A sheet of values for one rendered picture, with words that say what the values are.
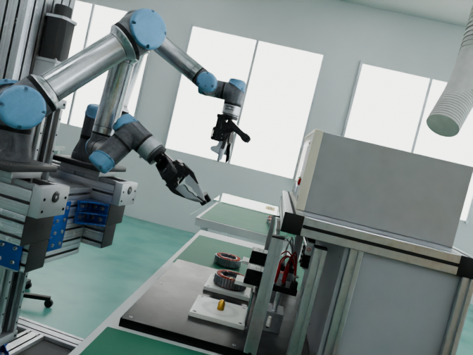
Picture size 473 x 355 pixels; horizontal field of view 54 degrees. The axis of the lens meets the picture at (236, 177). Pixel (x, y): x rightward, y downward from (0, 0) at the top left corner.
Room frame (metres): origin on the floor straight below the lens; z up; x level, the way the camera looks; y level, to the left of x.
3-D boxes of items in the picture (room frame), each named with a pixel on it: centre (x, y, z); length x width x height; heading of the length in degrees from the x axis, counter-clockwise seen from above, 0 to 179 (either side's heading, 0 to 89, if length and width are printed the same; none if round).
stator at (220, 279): (1.51, -0.06, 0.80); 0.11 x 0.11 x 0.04
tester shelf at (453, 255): (1.36, -0.37, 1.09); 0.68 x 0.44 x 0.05; 176
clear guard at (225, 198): (1.47, -0.06, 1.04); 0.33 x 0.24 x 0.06; 86
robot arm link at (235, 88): (1.98, 0.09, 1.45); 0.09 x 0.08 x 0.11; 86
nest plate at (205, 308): (1.27, -0.04, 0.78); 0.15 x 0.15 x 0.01; 86
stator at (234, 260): (1.89, -0.05, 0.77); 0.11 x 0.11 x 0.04
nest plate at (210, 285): (1.51, -0.06, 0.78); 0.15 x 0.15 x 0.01; 86
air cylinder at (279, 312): (1.26, -0.19, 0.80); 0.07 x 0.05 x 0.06; 176
